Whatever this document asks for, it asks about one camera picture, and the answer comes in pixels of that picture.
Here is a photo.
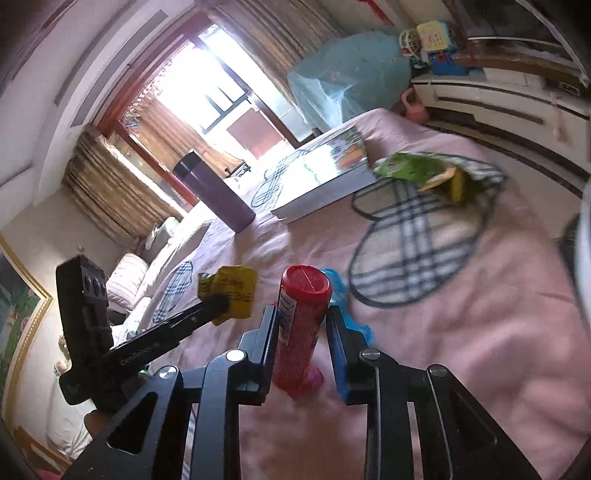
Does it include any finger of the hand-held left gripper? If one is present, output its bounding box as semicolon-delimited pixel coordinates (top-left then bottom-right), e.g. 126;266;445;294
110;294;232;370

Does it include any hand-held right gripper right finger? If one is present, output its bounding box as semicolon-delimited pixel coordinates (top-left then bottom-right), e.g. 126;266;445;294
324;306;542;480

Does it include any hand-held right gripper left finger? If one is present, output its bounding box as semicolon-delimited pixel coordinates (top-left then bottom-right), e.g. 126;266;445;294
60;304;279;480

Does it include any red snack can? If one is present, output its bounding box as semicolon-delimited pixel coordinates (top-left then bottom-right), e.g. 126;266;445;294
271;264;334;400

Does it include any yellow snack packet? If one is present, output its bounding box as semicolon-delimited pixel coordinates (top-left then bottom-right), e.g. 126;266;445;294
198;265;258;326

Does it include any white trash bin black liner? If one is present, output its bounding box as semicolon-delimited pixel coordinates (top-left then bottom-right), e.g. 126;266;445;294
556;185;591;324

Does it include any person's left hand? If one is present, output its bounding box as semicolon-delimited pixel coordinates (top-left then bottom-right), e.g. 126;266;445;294
84;412;110;438

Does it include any light pink sofa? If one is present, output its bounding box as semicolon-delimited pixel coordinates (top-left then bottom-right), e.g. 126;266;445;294
106;217;213;333

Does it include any gold framed painting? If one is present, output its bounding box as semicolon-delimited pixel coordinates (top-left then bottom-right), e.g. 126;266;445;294
0;235;55;384

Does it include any beige curtain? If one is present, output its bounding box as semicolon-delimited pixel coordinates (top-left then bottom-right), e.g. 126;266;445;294
62;131;185;241
210;0;342;63

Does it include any purple thermos bottle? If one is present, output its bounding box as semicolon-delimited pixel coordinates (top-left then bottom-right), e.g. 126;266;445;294
172;154;257;233

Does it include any thick book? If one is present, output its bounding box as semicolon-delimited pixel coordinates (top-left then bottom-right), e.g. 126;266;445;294
270;126;379;224

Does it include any green snack bag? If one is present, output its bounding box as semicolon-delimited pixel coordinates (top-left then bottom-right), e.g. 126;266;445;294
373;152;467;204

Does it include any glass balcony door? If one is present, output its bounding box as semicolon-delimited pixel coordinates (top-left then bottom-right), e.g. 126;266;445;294
95;11;319;174

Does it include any pink plastic jug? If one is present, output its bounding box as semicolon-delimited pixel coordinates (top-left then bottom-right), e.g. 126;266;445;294
399;88;428;123

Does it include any cyan cloth cover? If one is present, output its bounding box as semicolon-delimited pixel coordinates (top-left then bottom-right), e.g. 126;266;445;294
286;28;414;134

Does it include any white tv cabinet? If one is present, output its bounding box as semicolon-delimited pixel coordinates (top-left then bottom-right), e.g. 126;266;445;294
411;65;591;148

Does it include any colourful toy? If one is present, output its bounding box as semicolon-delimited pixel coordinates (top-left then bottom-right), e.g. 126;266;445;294
398;19;455;77

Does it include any red hanging decoration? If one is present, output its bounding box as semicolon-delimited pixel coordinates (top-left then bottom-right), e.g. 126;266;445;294
358;0;393;24

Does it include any black television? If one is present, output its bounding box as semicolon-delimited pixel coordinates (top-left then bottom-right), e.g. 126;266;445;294
443;0;578;47

